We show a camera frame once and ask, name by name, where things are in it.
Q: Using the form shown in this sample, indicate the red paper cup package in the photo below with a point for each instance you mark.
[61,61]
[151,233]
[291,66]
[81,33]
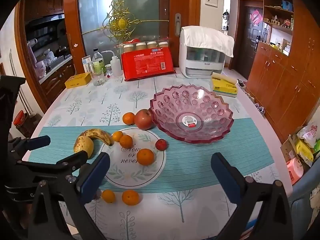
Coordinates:
[147,63]

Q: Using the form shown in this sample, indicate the small red fruit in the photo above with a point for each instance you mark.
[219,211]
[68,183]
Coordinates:
[160,144]

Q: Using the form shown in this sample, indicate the white countertop appliance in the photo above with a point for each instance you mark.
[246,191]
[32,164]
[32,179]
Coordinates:
[200,62]

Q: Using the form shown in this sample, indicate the speckled yellow pear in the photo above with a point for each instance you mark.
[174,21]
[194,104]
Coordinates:
[82,146]

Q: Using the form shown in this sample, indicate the wooden kitchen base cabinet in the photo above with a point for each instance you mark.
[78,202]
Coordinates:
[57,76]

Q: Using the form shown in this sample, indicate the wooden frame glass door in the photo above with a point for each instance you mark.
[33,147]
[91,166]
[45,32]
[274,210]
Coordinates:
[140,5]

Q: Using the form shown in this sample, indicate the blue chair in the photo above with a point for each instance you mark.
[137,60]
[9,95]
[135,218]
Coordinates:
[300,205]

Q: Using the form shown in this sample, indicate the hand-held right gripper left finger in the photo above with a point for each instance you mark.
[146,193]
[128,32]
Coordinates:
[96,177]

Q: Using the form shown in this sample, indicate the white and blue box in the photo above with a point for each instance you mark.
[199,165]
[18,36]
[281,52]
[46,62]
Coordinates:
[86,63]

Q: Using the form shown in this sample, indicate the row of white slippers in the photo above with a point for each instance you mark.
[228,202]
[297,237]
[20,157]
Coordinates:
[257,106]

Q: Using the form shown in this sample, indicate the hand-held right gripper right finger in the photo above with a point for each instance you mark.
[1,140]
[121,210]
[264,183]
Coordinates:
[225,177]

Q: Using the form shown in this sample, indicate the pink plastic stool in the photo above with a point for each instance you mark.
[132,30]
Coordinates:
[295,170]

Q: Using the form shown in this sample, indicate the dark entrance door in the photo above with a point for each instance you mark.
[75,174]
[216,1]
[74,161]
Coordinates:
[250,40]

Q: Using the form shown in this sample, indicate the cream roll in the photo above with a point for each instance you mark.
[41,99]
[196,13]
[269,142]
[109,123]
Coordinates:
[222,76]

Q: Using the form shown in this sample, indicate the gold door ornament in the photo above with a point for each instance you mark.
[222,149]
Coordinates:
[122,23]

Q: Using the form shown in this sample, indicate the clear drinking glass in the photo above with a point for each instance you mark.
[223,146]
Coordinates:
[99,80]

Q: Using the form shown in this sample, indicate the yellow tissue pack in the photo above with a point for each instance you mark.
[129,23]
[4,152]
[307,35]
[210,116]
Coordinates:
[225,89]

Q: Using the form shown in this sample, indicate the red container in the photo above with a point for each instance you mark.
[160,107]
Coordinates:
[20,118]

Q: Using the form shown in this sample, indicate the white snack bag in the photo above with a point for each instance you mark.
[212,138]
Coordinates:
[308,132]

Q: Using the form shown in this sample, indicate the red paper decoration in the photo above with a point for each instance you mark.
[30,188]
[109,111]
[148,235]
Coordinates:
[256,17]

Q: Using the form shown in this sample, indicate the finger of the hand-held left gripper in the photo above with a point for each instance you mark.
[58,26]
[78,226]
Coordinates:
[75,158]
[37,141]

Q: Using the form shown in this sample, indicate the white cloth cover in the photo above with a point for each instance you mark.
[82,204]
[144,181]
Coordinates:
[207,38]

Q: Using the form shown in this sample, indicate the teal placemat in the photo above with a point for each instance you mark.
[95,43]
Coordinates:
[200,155]

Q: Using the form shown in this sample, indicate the pink plastic fruit bowl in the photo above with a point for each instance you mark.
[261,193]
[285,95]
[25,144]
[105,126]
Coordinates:
[175,110]

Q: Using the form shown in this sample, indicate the small orange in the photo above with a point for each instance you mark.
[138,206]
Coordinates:
[117,136]

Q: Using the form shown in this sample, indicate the yellow cardboard box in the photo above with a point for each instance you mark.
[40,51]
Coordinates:
[78,80]

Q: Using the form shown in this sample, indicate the white squeeze wash bottle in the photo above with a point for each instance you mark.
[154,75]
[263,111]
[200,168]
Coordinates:
[115,66]

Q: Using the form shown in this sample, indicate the small clear jar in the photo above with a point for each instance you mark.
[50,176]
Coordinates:
[108,69]

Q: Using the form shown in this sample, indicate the yellow snack bag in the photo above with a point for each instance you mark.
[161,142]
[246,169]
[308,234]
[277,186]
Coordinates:
[303,152]

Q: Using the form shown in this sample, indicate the wooden kitchen wall cabinet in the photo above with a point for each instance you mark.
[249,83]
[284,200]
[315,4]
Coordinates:
[42,0]

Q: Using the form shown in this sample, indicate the spotted yellow banana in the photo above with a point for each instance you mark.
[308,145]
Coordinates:
[100,133]

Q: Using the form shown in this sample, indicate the clear bottle green label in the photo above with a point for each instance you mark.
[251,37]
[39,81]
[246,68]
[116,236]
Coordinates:
[98,63]

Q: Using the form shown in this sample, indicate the red apple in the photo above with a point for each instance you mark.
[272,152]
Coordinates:
[144,118]

